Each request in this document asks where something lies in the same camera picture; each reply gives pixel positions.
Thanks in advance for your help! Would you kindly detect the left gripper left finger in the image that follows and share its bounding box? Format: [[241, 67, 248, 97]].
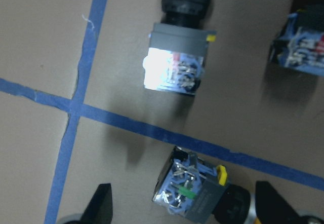
[[82, 183, 113, 223]]

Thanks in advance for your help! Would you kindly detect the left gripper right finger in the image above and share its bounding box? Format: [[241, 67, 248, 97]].
[[255, 181, 304, 223]]

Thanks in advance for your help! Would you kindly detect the yellow push button switch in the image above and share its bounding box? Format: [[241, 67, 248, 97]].
[[268, 0, 323, 77]]

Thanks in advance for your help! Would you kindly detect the green push button switch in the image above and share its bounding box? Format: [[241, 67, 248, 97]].
[[143, 0, 216, 96]]

